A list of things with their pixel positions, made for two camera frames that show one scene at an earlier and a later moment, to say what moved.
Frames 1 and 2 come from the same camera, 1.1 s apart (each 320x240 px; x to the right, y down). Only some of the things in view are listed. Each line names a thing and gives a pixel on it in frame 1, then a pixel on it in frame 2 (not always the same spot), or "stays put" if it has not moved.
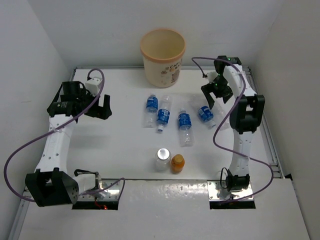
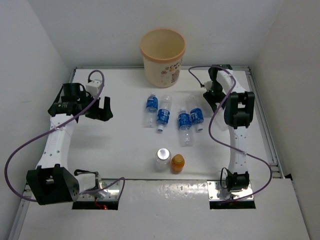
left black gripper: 103,112 stays put
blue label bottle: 206,114 to 196,106
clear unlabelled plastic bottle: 220,109 stays put
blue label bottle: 150,117 stays put
